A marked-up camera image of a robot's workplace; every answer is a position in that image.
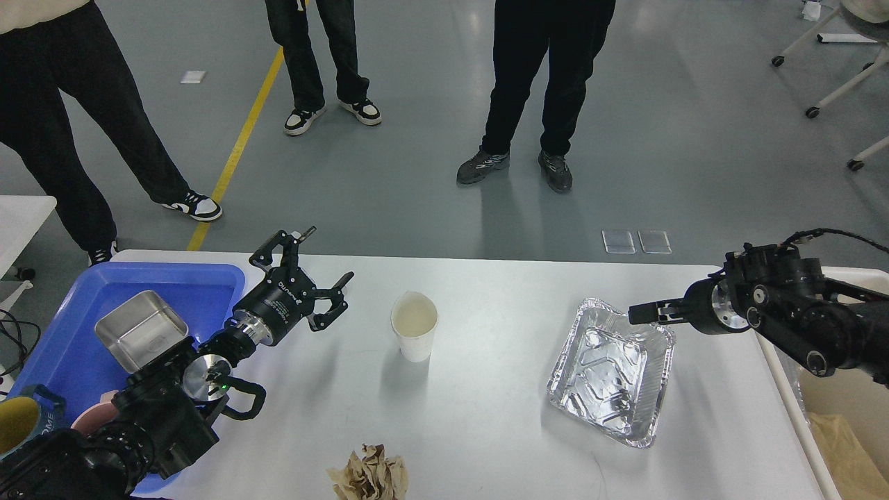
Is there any clear floor plate right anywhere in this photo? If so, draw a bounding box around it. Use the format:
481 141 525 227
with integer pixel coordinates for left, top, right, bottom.
636 230 672 254

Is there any person in cream top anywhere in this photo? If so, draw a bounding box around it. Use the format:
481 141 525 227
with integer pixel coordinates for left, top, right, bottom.
0 0 224 267

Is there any white paper cup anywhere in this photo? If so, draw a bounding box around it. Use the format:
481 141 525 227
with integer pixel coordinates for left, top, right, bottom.
390 291 439 362

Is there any crumpled brown paper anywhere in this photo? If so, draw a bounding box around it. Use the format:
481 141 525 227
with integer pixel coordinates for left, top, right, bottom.
326 444 409 499

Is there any pink ribbed mug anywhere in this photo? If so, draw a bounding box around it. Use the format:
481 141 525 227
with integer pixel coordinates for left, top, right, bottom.
70 390 119 436

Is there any clear floor plate left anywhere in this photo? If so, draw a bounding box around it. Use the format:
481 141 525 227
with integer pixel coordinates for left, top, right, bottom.
602 230 636 254

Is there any stainless steel square tray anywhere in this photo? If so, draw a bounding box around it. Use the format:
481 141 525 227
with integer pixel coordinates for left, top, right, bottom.
94 290 188 374

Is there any black cable left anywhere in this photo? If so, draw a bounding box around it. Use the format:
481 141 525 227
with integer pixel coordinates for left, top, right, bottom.
0 310 41 379

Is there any blue plastic tray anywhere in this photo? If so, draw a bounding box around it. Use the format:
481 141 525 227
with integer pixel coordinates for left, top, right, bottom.
2 262 244 499

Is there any person in grey hoodie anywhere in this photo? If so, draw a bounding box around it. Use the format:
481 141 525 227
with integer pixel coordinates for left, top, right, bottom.
456 0 617 194

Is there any clear floor plate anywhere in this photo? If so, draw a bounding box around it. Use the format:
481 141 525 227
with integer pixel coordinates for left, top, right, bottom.
602 230 636 254
636 230 672 254

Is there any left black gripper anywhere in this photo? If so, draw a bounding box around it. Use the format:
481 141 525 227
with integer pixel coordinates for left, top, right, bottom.
232 226 355 346

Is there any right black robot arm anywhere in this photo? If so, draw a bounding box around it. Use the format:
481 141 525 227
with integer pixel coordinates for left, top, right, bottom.
628 228 888 386

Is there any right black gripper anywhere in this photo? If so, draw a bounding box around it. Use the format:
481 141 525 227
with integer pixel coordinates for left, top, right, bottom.
628 279 750 335

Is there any white side table left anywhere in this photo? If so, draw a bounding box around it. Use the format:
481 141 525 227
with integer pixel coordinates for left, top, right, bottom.
0 196 58 313

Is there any white rolling chair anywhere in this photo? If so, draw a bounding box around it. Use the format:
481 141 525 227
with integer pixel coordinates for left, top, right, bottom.
771 0 889 172

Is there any person in dark jeans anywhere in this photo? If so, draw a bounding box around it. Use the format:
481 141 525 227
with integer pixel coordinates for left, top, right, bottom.
264 0 383 137

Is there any aluminium foil tray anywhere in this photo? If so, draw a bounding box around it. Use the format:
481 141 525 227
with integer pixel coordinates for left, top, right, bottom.
546 298 676 449

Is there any teal yellow HOME mug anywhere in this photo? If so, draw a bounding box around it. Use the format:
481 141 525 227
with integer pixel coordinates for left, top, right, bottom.
1 384 67 458

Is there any white paper on floor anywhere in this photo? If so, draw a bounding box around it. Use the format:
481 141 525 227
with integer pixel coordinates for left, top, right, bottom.
180 70 207 85

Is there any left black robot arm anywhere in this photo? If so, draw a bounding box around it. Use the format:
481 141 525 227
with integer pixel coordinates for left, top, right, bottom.
2 231 353 499

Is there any white bin right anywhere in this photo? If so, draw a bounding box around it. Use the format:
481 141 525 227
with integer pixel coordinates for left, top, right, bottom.
739 267 889 500

